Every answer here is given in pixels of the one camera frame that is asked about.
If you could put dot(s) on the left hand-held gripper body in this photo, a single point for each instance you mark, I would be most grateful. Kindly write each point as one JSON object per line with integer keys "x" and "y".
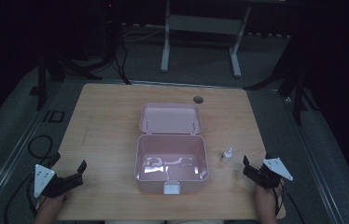
{"x": 43, "y": 180}

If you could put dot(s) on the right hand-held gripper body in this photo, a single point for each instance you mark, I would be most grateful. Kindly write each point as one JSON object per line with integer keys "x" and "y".
{"x": 276, "y": 168}

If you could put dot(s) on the person's left hand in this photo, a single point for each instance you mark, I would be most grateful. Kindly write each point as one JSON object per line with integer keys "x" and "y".
{"x": 54, "y": 202}

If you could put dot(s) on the person's right hand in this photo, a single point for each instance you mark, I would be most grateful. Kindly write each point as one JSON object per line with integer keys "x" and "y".
{"x": 264, "y": 199}

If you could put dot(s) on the small white bottle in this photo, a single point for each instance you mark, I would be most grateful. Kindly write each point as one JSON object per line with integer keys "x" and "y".
{"x": 227, "y": 155}

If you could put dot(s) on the black tripod stand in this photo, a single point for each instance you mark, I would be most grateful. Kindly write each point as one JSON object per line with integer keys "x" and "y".
{"x": 57, "y": 67}
{"x": 290, "y": 84}

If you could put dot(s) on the pink plastic box with lid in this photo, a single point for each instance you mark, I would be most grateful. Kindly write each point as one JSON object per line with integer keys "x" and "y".
{"x": 171, "y": 149}

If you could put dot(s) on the white metal stand frame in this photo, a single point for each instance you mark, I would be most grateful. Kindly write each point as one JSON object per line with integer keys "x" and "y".
{"x": 200, "y": 25}

